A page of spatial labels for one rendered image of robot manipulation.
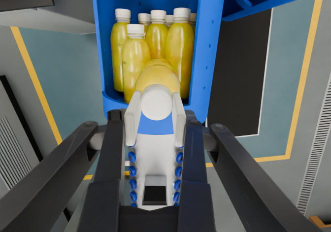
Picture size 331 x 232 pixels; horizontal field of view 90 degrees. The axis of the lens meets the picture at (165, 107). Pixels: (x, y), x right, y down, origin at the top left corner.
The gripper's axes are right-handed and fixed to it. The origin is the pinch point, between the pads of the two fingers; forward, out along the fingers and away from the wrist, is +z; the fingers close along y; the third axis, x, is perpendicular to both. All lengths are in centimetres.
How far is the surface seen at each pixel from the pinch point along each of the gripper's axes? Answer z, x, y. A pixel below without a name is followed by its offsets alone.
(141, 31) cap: 25.5, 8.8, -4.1
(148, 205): 29, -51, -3
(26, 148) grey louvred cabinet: 121, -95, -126
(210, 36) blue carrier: 18.6, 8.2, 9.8
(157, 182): 40, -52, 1
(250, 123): 121, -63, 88
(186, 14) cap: 25.4, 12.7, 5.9
